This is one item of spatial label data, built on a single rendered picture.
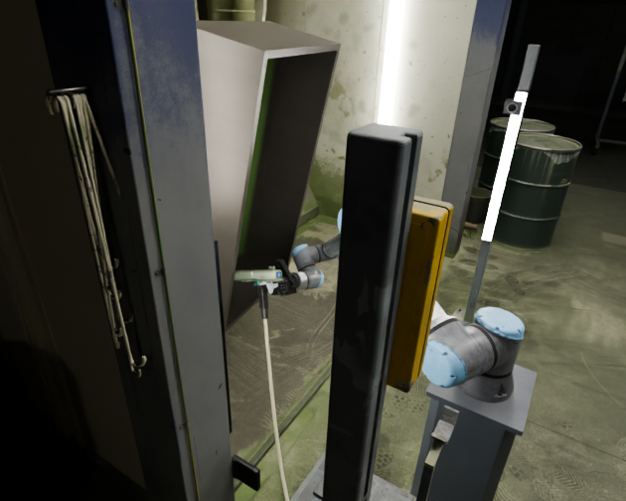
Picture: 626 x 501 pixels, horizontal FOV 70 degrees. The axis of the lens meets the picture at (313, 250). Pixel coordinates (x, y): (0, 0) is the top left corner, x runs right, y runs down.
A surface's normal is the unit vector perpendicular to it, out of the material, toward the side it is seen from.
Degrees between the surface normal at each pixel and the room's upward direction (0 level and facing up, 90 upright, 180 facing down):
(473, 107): 90
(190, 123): 90
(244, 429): 0
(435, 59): 90
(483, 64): 90
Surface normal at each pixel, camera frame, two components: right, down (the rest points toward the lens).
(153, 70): 0.85, 0.27
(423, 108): -0.52, 0.39
